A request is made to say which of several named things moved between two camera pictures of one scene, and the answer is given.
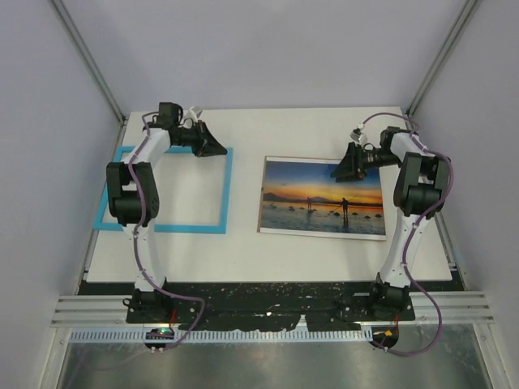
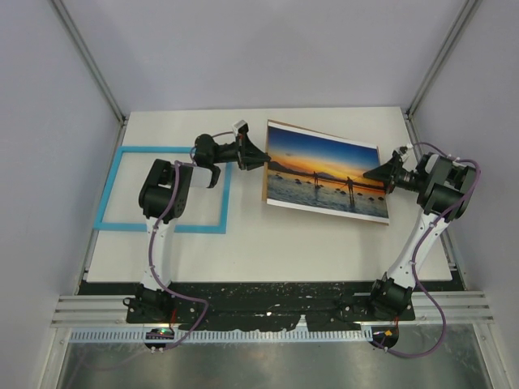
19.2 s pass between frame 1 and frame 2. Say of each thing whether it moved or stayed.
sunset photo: moved
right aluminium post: stayed
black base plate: stayed
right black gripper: moved
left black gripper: moved
